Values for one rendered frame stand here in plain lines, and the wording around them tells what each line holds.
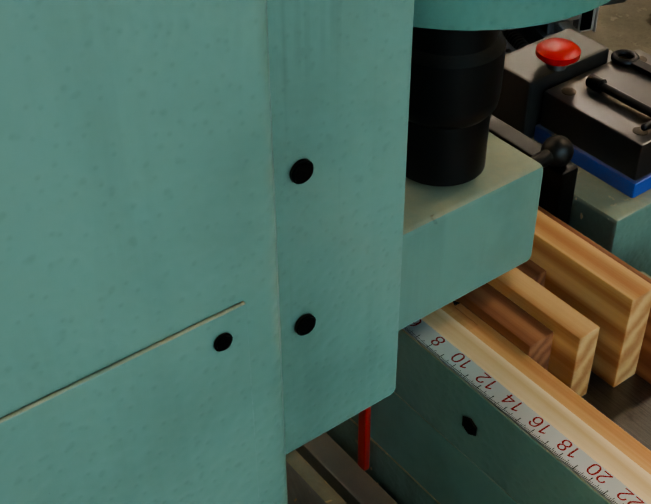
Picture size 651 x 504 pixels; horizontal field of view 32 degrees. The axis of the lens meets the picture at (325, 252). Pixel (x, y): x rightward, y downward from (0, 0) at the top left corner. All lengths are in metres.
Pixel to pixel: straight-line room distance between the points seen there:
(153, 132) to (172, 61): 0.02
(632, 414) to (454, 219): 0.17
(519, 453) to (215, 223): 0.28
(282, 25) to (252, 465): 0.18
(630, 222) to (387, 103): 0.31
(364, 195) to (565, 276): 0.23
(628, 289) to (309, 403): 0.21
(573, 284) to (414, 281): 0.12
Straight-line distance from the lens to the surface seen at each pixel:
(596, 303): 0.68
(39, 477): 0.41
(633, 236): 0.76
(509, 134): 0.74
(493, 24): 0.49
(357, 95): 0.46
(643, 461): 0.62
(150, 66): 0.34
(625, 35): 3.06
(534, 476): 0.61
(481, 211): 0.62
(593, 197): 0.75
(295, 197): 0.46
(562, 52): 0.78
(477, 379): 0.62
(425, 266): 0.61
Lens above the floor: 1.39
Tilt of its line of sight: 39 degrees down
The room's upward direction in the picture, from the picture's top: straight up
